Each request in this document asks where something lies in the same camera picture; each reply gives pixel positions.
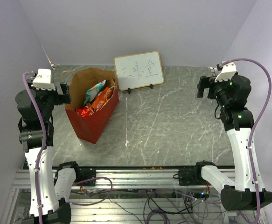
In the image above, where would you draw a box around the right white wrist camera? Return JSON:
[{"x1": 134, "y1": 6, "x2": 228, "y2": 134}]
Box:
[{"x1": 215, "y1": 63, "x2": 237, "y2": 83}]

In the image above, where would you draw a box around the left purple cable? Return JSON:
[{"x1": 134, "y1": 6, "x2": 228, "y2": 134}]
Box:
[{"x1": 22, "y1": 71, "x2": 113, "y2": 224}]

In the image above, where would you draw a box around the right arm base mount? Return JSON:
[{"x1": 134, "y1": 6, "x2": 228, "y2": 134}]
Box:
[{"x1": 173, "y1": 166, "x2": 206, "y2": 186}]

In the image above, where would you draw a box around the aluminium rail frame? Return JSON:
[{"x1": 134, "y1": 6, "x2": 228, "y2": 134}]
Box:
[{"x1": 0, "y1": 66, "x2": 267, "y2": 224}]

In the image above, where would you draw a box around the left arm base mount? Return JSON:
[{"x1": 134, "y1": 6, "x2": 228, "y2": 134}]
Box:
[{"x1": 54, "y1": 167, "x2": 96, "y2": 187}]

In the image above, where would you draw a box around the red snack mix bag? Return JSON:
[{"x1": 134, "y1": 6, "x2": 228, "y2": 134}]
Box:
[{"x1": 76, "y1": 106, "x2": 94, "y2": 118}]

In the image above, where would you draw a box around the teal Fox's candy bag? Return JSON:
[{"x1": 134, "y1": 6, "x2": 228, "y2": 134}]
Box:
[{"x1": 83, "y1": 79, "x2": 107, "y2": 107}]

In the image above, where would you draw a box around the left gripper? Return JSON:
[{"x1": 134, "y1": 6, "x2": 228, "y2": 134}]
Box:
[{"x1": 23, "y1": 79, "x2": 70, "y2": 121}]

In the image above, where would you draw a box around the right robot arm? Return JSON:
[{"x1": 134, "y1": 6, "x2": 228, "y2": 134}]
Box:
[{"x1": 192, "y1": 75, "x2": 272, "y2": 211}]

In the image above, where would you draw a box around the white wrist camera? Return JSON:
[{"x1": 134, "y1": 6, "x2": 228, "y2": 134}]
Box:
[
  {"x1": 32, "y1": 69, "x2": 55, "y2": 91},
  {"x1": 215, "y1": 63, "x2": 237, "y2": 83}
]

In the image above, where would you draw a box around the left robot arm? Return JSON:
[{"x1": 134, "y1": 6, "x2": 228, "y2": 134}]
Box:
[{"x1": 15, "y1": 80, "x2": 82, "y2": 224}]

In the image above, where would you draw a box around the red brown paper bag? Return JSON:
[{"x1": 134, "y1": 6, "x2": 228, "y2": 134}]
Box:
[{"x1": 65, "y1": 68, "x2": 119, "y2": 144}]

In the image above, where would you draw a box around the small whiteboard yellow frame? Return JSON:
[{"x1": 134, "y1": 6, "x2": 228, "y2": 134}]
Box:
[{"x1": 114, "y1": 51, "x2": 164, "y2": 91}]

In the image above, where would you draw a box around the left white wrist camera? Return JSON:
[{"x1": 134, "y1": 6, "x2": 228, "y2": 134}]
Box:
[{"x1": 32, "y1": 69, "x2": 55, "y2": 91}]

